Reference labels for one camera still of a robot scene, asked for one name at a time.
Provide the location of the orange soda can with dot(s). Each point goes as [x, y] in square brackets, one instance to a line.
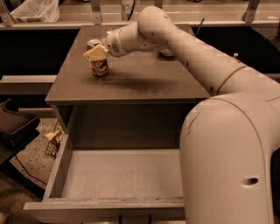
[100, 67]

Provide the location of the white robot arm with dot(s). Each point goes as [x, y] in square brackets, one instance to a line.
[227, 140]

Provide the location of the grey cabinet with counter top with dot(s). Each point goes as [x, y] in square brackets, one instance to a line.
[140, 104]

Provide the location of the dark brown chair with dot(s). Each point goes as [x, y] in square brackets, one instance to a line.
[16, 129]

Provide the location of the white plastic bag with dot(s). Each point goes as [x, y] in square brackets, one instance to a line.
[37, 11]

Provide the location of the black drawer handle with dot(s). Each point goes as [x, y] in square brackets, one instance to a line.
[134, 220]

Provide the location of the white ceramic bowl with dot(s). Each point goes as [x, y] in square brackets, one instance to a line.
[166, 53]

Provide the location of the wire basket with snack bag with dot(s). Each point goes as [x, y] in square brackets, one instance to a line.
[54, 138]

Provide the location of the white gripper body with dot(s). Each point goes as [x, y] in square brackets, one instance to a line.
[114, 44]

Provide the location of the open grey top drawer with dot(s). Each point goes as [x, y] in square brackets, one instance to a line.
[111, 185]

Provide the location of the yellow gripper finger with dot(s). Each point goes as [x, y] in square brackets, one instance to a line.
[99, 52]

